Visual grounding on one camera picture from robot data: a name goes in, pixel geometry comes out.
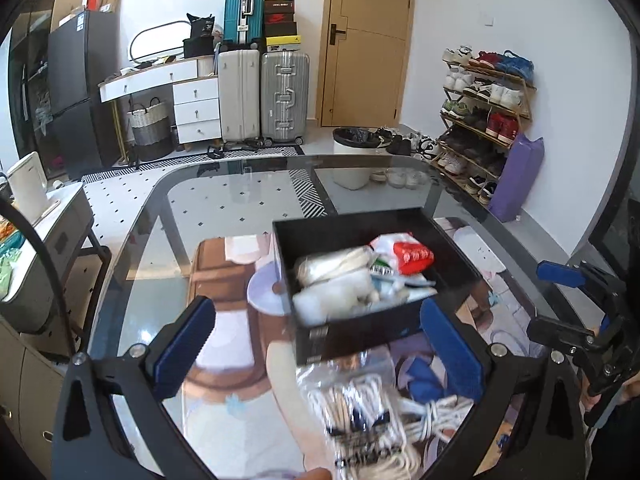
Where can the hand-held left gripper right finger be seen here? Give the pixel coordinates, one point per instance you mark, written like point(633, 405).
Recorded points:
point(450, 350)

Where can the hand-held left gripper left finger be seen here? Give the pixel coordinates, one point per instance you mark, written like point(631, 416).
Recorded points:
point(182, 347)

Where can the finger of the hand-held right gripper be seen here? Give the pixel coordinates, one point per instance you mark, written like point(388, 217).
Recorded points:
point(557, 272)
point(555, 330)

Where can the black storage box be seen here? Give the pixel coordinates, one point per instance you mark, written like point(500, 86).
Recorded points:
point(350, 337)

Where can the white plastic packet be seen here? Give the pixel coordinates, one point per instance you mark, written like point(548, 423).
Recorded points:
point(385, 244)

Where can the white plush toy blue ear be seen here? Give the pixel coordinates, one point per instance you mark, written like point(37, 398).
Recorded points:
point(320, 302)

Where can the coil of clear tubing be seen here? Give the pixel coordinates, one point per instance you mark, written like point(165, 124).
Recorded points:
point(330, 265)

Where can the person's right hand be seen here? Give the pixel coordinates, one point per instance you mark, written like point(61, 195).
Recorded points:
point(631, 387)

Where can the person's left hand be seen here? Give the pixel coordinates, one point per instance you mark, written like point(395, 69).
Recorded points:
point(316, 475)

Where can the blue cloth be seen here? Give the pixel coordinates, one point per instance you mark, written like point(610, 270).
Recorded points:
point(420, 375)

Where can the light blue packet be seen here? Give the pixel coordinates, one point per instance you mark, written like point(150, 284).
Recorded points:
point(410, 290)

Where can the black chair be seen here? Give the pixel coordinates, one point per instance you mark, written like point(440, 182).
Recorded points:
point(620, 230)

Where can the purple bag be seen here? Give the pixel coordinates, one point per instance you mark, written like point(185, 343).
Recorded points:
point(520, 180)

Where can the red packet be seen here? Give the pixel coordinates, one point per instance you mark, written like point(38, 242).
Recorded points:
point(412, 256)

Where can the grey side cart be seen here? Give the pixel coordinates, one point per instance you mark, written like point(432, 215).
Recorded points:
point(45, 270)

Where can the beige cabinet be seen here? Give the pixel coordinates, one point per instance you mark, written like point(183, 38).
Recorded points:
point(25, 410)

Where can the rows of assorted sneakers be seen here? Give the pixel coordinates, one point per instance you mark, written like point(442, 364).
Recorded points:
point(500, 92)

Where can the wooden shoe rack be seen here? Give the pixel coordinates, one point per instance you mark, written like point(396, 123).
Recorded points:
point(522, 85)

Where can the green snack packets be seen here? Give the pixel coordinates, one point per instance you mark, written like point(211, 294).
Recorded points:
point(9, 260)

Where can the black and white striped rug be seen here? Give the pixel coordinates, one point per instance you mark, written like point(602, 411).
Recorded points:
point(310, 195)

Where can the cluster of loose shoes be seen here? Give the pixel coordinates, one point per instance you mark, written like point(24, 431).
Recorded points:
point(405, 145)

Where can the white trash bin black liner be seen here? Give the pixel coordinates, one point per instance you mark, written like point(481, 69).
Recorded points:
point(352, 170)

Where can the woven laundry basket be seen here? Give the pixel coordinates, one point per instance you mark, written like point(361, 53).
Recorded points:
point(150, 132)

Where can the white standing device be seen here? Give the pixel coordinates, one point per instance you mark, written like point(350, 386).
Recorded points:
point(27, 187)

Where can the white dressing table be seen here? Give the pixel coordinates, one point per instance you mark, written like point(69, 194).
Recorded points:
point(197, 110)

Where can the white suitcase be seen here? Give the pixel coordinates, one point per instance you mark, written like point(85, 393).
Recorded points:
point(239, 95)

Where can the black refrigerator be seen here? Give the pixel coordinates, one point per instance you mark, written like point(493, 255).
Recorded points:
point(82, 95)

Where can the silver suitcase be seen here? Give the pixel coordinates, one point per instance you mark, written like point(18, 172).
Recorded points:
point(285, 95)

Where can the white ribbed container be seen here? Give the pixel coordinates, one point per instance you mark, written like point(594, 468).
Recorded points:
point(207, 66)

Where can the wooden door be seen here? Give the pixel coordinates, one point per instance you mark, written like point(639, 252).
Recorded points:
point(370, 60)

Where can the dark glass cabinet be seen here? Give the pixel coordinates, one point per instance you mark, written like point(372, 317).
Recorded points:
point(30, 90)

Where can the oval mirror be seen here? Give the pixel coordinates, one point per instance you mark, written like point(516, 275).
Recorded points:
point(157, 42)

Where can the black paper bag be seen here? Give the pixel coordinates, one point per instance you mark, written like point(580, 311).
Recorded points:
point(199, 37)

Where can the stack of shoe boxes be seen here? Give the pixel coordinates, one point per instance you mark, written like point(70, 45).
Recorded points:
point(283, 44)

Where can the red and black shoe box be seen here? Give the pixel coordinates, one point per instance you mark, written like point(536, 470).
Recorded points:
point(278, 18)

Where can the teal suitcase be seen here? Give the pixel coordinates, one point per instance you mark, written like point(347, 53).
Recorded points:
point(243, 7)

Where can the thin black shoe box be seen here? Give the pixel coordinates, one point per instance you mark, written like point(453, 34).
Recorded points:
point(278, 6)

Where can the white light switch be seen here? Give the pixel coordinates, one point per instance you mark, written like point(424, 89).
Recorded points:
point(489, 19)

